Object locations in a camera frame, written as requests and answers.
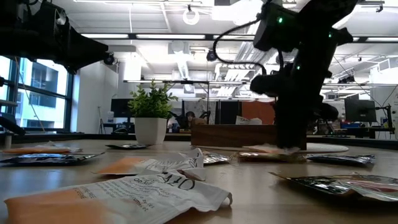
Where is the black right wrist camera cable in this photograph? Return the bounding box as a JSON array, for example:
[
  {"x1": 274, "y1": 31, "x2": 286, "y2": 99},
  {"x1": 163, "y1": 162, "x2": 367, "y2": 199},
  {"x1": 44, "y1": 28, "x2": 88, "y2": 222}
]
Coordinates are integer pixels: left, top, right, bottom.
[{"x1": 212, "y1": 17, "x2": 268, "y2": 75}]

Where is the dark background desk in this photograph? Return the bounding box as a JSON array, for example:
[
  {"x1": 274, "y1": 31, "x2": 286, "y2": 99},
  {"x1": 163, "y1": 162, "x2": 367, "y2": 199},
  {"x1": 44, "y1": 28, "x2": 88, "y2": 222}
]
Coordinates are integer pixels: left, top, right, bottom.
[{"x1": 338, "y1": 126, "x2": 396, "y2": 139}]

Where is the red green foil tea packet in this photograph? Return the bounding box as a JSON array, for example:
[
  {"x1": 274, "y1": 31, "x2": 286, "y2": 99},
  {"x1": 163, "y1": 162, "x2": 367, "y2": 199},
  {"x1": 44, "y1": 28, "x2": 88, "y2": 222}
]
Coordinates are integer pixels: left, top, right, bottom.
[{"x1": 335, "y1": 174, "x2": 398, "y2": 202}]

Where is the dark wooden tea box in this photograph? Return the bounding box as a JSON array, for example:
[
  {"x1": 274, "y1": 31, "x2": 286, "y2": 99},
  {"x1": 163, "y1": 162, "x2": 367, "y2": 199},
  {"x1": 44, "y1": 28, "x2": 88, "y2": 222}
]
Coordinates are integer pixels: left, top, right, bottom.
[{"x1": 190, "y1": 123, "x2": 308, "y2": 151}]

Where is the large office window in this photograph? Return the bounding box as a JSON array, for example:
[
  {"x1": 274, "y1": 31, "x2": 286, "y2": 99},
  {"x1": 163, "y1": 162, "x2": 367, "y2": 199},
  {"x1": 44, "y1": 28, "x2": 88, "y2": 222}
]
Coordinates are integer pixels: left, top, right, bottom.
[{"x1": 0, "y1": 55, "x2": 74, "y2": 132}]

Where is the black computer monitor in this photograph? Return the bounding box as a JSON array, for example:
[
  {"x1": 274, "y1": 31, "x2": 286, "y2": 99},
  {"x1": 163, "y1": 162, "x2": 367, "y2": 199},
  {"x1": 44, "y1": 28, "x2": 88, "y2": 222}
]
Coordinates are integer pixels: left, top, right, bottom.
[{"x1": 110, "y1": 98, "x2": 134, "y2": 119}]

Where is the orange partition panel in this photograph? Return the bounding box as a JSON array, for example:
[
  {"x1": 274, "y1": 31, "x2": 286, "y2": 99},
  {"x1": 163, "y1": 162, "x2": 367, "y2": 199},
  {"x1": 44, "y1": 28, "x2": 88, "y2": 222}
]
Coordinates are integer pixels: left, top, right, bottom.
[{"x1": 241, "y1": 101, "x2": 276, "y2": 125}]

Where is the small dark foil tea packet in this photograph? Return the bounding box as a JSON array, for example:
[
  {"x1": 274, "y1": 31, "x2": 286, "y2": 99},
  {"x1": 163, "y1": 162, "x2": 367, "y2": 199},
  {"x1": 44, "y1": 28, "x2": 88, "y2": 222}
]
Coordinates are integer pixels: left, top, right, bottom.
[{"x1": 104, "y1": 143, "x2": 152, "y2": 151}]

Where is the green plant in white pot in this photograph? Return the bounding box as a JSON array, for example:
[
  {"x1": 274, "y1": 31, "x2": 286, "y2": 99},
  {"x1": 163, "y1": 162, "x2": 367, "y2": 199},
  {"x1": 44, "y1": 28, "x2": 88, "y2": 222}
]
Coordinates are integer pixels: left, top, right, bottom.
[{"x1": 127, "y1": 79, "x2": 178, "y2": 146}]

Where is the black overhead rig frame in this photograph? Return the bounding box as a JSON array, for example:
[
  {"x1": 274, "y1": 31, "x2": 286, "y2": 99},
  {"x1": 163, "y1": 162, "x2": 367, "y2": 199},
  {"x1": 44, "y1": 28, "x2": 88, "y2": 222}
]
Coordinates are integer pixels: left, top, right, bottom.
[{"x1": 123, "y1": 79, "x2": 249, "y2": 125}]

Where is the black aluminium table frame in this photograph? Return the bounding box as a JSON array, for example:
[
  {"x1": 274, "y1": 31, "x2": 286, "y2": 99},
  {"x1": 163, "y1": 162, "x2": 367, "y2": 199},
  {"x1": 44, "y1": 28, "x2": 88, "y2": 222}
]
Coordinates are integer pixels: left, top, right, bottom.
[{"x1": 0, "y1": 132, "x2": 398, "y2": 149}]

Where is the small black ceiling spotlight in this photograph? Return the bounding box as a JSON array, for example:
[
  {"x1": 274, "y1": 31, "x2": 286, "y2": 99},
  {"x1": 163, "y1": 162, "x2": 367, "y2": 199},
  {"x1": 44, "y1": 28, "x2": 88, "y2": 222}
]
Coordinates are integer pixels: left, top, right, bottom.
[{"x1": 337, "y1": 74, "x2": 357, "y2": 85}]

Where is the person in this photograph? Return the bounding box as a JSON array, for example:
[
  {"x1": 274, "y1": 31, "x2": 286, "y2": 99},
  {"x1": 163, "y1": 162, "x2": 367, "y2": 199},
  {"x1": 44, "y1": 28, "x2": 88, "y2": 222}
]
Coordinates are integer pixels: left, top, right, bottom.
[{"x1": 185, "y1": 111, "x2": 197, "y2": 129}]

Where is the black monitor on arm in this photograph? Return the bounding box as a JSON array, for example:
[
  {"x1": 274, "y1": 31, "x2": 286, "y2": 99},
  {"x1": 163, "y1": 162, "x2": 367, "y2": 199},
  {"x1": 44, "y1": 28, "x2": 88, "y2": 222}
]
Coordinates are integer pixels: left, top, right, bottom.
[{"x1": 344, "y1": 98, "x2": 377, "y2": 123}]

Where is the long ceiling light bar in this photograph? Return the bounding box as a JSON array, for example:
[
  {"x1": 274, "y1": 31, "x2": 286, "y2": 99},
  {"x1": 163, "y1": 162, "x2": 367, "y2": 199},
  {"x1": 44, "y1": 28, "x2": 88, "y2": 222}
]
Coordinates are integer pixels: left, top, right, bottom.
[{"x1": 80, "y1": 33, "x2": 398, "y2": 44}]

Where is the white orange Tazo tea packet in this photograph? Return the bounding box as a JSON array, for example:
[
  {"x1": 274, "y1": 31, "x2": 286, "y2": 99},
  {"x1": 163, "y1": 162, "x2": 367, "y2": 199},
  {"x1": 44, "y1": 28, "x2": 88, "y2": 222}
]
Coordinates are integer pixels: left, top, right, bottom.
[
  {"x1": 92, "y1": 147, "x2": 206, "y2": 182},
  {"x1": 3, "y1": 170, "x2": 233, "y2": 224},
  {"x1": 1, "y1": 141, "x2": 83, "y2": 156},
  {"x1": 235, "y1": 115, "x2": 263, "y2": 126},
  {"x1": 244, "y1": 143, "x2": 301, "y2": 156}
]

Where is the white round plate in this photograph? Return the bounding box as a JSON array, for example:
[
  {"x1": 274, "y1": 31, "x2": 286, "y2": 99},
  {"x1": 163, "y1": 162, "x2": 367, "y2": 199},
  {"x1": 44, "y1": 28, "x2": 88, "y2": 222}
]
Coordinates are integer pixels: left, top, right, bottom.
[{"x1": 191, "y1": 142, "x2": 349, "y2": 154}]

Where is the yellow cable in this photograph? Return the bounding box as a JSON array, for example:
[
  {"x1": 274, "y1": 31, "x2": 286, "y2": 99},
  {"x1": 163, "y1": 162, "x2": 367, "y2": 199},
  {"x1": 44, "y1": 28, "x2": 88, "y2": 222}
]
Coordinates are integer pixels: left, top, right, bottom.
[{"x1": 14, "y1": 57, "x2": 46, "y2": 131}]

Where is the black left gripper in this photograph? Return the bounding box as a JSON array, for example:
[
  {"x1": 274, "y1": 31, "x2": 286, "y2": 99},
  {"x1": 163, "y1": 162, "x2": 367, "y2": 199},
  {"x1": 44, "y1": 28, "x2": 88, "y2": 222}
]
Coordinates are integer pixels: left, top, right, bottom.
[{"x1": 12, "y1": 0, "x2": 109, "y2": 75}]

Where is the black partition panel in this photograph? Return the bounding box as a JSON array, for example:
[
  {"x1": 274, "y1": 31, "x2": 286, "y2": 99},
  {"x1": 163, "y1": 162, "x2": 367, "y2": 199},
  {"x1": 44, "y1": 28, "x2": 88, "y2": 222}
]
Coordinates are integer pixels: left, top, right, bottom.
[{"x1": 214, "y1": 100, "x2": 242, "y2": 125}]

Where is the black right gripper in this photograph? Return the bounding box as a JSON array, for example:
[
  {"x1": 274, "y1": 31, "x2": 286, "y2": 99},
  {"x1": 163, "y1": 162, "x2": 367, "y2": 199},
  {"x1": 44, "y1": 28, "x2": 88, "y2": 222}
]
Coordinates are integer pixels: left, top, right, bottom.
[{"x1": 250, "y1": 60, "x2": 340, "y2": 149}]

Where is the white ceiling ring light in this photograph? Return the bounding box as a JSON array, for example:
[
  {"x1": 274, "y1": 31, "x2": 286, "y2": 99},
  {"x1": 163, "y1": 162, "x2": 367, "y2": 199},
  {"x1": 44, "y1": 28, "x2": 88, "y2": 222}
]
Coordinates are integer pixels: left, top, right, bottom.
[{"x1": 182, "y1": 7, "x2": 201, "y2": 26}]

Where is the black angled mount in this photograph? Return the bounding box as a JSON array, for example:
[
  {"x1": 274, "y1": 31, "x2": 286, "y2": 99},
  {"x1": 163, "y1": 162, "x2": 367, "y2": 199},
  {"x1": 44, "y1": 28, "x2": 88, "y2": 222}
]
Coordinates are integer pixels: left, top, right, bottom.
[{"x1": 0, "y1": 112, "x2": 26, "y2": 136}]

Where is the silver dark foil tea packet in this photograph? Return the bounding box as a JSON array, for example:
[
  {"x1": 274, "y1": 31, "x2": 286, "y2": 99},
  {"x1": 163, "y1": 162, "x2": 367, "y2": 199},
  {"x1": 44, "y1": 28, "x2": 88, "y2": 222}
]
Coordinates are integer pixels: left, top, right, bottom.
[{"x1": 269, "y1": 172, "x2": 358, "y2": 197}]

